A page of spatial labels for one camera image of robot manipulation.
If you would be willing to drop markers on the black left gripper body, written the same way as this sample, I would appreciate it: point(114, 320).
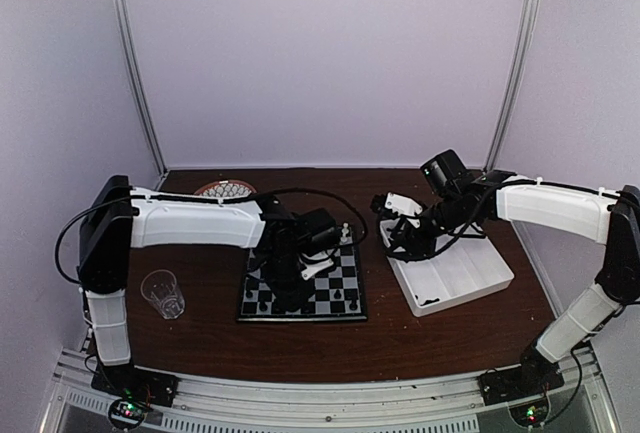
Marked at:
point(280, 278)

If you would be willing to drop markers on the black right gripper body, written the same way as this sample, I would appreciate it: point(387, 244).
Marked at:
point(413, 239)

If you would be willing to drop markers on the white plastic tray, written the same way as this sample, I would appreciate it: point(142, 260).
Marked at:
point(467, 271)

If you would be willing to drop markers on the black white chessboard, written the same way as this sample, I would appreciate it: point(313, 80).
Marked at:
point(332, 296)

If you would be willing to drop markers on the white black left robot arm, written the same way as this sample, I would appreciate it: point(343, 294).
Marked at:
point(94, 248)

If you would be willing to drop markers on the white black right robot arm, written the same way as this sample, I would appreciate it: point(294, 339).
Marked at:
point(583, 243)

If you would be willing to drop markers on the floral ceramic plate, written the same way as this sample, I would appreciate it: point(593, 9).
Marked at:
point(230, 188)

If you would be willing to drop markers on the clear drinking glass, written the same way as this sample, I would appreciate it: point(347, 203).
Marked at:
point(160, 289)

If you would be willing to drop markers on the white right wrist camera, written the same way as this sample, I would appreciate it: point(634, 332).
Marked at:
point(392, 205)

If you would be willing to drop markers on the front aluminium rail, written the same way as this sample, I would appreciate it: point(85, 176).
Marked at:
point(445, 404)

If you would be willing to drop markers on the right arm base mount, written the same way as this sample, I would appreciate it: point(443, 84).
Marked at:
point(528, 405)

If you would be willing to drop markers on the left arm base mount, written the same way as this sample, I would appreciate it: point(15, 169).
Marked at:
point(137, 399)

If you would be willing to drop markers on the right aluminium frame post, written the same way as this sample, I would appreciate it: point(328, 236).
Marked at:
point(527, 23)

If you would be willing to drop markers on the aluminium frame post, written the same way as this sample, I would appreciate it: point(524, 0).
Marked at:
point(137, 87)
point(527, 23)

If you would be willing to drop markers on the left aluminium frame post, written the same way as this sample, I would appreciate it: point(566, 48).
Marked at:
point(137, 87)

